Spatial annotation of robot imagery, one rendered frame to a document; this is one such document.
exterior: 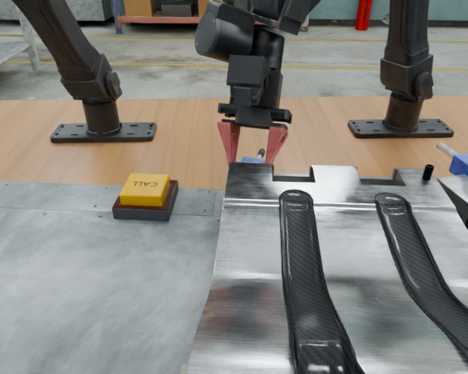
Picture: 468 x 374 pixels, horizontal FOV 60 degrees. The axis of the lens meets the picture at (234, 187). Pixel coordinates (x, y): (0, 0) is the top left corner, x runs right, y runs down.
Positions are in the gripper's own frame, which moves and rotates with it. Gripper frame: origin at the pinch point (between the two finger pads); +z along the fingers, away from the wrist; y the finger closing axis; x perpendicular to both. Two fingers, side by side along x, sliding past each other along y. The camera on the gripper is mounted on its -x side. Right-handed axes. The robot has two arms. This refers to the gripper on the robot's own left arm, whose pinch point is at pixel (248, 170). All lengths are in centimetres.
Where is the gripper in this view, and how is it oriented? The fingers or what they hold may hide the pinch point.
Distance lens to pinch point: 60.1
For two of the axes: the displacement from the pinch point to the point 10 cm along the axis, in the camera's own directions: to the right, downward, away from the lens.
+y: 9.7, 1.4, -2.2
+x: 2.3, -0.5, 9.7
